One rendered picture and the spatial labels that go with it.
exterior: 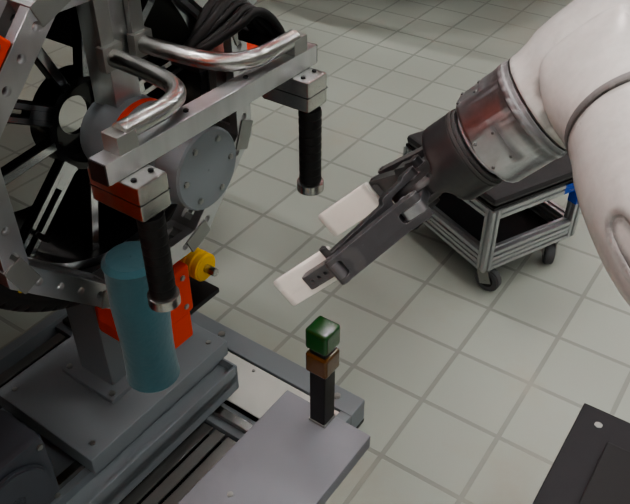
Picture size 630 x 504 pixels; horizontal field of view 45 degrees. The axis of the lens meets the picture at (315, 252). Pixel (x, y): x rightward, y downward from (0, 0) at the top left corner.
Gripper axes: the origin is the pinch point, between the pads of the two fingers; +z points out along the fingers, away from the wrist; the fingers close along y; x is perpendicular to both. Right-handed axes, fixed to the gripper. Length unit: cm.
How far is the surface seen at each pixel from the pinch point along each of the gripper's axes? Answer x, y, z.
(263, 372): 35, -69, 80
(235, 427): 37, -52, 83
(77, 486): 19, -22, 93
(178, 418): 25, -42, 83
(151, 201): -14.0, -9.2, 19.2
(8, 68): -37.4, -13.9, 25.7
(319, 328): 16.0, -23.7, 24.1
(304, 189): 0.9, -42.3, 21.8
